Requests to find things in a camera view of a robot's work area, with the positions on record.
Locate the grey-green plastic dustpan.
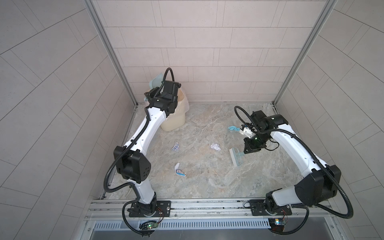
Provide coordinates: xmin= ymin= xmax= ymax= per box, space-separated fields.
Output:
xmin=149 ymin=74 xmax=164 ymax=89

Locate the grey-green hand brush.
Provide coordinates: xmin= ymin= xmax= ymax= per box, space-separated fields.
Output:
xmin=229 ymin=148 xmax=245 ymax=167

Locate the beige trash bin with bag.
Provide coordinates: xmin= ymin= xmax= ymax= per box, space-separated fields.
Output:
xmin=161 ymin=88 xmax=190 ymax=132

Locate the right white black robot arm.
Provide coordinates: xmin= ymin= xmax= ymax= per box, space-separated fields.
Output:
xmin=234 ymin=106 xmax=354 ymax=219

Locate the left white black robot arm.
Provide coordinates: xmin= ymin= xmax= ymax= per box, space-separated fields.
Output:
xmin=103 ymin=68 xmax=181 ymax=216

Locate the upper cyan paper scrap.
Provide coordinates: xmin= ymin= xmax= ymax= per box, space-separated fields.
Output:
xmin=228 ymin=126 xmax=241 ymax=132

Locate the white crumpled paper scrap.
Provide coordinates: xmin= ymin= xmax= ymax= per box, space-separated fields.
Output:
xmin=210 ymin=143 xmax=221 ymax=152

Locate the white checked paper scrap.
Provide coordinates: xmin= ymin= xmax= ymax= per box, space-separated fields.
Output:
xmin=172 ymin=142 xmax=180 ymax=151

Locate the white blue-red paper scrap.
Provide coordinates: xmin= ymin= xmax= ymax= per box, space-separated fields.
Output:
xmin=174 ymin=163 xmax=186 ymax=177

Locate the right circuit board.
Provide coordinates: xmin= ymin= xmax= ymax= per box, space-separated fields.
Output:
xmin=268 ymin=218 xmax=287 ymax=233

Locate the circuit board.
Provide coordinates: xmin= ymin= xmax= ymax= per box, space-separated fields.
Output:
xmin=140 ymin=221 xmax=159 ymax=231
xmin=268 ymin=218 xmax=287 ymax=233

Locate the left circuit board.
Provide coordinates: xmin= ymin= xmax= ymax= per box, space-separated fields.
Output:
xmin=140 ymin=221 xmax=159 ymax=231

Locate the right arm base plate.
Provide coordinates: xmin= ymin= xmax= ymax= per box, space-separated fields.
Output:
xmin=243 ymin=199 xmax=292 ymax=216

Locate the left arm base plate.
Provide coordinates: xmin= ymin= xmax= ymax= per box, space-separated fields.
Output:
xmin=127 ymin=200 xmax=171 ymax=218

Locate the aluminium mounting rail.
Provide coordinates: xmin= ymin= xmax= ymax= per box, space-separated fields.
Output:
xmin=85 ymin=197 xmax=335 ymax=221

